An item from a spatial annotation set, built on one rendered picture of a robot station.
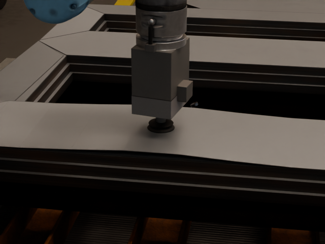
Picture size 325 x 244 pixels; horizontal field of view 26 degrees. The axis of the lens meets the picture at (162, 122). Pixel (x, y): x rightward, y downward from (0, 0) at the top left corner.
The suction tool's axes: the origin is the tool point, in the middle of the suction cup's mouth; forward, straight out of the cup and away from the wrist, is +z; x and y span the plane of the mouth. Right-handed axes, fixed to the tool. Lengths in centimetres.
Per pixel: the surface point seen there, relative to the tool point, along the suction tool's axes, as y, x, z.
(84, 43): 38.0, 32.0, -0.3
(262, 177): -6.0, -17.7, 1.3
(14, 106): 1.1, 27.0, -0.4
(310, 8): 92, -8, 1
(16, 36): 288, 208, 87
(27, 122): -4.0, 21.6, -0.4
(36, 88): 10.5, 28.2, -0.2
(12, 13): 337, 241, 87
